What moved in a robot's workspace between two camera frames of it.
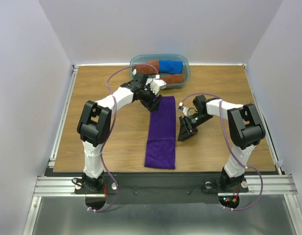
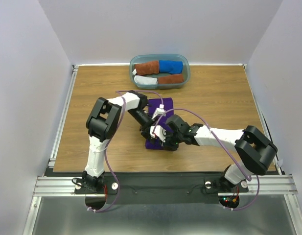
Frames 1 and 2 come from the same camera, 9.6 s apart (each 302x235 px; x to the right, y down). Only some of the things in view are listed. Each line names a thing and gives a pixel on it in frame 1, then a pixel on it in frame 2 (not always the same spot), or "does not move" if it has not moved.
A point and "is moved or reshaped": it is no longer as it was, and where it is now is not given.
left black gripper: (155, 105) to (145, 128)
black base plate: (158, 188) does not move
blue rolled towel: (174, 67) does not move
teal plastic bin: (174, 69) does not move
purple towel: (160, 144) is moved or reshaped
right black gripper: (186, 129) to (168, 147)
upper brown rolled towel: (144, 69) does not move
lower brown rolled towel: (173, 79) does not move
